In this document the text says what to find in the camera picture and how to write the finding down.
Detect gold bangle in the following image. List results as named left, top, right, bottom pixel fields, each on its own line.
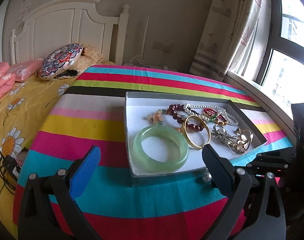
left=182, top=114, right=212, bottom=150

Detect silver pearl brooch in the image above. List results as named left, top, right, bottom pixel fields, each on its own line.
left=211, top=124, right=237, bottom=146

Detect white pearl necklace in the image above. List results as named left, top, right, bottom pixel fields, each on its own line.
left=183, top=102, right=240, bottom=127

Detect dark red bead bracelet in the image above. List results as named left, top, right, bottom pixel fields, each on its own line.
left=168, top=103, right=205, bottom=132

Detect red cord gold bracelet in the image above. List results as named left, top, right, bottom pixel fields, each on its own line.
left=201, top=107, right=229, bottom=126

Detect multicolour stone bead bracelet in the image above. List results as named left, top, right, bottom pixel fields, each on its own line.
left=146, top=108, right=169, bottom=126

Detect large gold safety pin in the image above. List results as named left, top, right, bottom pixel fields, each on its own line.
left=227, top=140, right=247, bottom=154

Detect white shallow jewelry box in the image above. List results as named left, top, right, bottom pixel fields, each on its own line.
left=124, top=92, right=267, bottom=187

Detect pearl earrings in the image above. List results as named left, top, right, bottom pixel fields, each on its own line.
left=202, top=172, right=212, bottom=183

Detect white window sill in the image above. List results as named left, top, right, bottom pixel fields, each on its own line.
left=224, top=71, right=296, bottom=145

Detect window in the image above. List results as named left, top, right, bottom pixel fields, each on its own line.
left=255, top=0, right=304, bottom=114

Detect green jade bangle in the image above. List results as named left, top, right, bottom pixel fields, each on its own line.
left=130, top=125, right=189, bottom=173

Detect colourful striped blanket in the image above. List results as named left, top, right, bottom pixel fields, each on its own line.
left=13, top=66, right=291, bottom=239

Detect white patterned curtain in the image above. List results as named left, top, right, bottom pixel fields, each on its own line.
left=190, top=0, right=262, bottom=81

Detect pink folded quilt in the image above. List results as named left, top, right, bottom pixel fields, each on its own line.
left=0, top=58, right=44, bottom=99

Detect round patterned cushion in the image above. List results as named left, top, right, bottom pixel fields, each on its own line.
left=38, top=43, right=83, bottom=81

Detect white bed headboard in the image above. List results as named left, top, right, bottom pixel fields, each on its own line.
left=10, top=0, right=130, bottom=65

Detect gold ring brooch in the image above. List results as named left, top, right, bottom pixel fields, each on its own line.
left=236, top=128, right=253, bottom=154

